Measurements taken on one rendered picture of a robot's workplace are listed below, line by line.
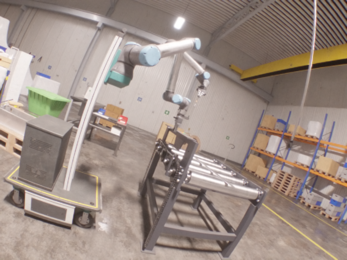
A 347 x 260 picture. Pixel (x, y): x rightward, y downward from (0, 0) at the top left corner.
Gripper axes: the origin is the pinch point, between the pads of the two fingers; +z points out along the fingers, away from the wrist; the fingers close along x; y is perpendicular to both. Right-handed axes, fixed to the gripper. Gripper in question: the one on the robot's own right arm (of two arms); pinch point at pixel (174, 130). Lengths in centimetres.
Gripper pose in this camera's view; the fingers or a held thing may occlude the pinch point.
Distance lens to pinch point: 184.0
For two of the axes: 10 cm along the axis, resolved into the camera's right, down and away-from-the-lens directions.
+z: -3.7, 9.3, 0.4
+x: 2.0, 1.2, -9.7
